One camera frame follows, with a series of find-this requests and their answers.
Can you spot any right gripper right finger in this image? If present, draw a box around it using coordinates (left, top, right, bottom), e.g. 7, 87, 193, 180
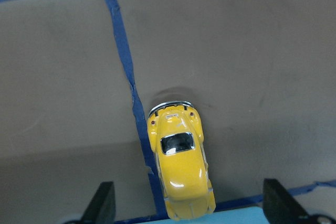
263, 178, 335, 224

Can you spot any light blue plastic bin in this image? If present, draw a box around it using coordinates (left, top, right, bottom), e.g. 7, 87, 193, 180
148, 207, 269, 224

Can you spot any yellow toy beetle car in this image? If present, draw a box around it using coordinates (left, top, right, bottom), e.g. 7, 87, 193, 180
147, 101, 216, 220

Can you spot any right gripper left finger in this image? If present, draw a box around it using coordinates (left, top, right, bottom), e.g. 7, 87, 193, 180
65, 182, 116, 224

